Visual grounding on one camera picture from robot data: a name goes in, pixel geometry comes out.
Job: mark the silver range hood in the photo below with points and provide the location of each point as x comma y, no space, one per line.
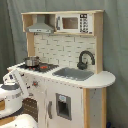
41,26

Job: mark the white fridge door with dispenser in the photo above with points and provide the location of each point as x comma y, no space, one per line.
64,106

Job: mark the black toy stovetop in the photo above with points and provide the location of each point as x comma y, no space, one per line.
41,67

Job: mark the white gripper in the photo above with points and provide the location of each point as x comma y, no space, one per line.
14,77

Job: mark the toy microwave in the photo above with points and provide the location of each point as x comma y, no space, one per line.
74,23

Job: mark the red stove knob right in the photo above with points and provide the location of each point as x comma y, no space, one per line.
35,83

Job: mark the black toy faucet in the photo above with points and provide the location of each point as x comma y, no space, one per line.
83,64

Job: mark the silver toy pot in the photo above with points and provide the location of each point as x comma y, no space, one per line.
32,61

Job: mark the wooden toy kitchen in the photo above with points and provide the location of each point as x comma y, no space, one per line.
63,49

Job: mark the grey toy sink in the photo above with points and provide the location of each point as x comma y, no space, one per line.
73,74

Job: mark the white oven door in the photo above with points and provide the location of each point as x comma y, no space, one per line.
34,106

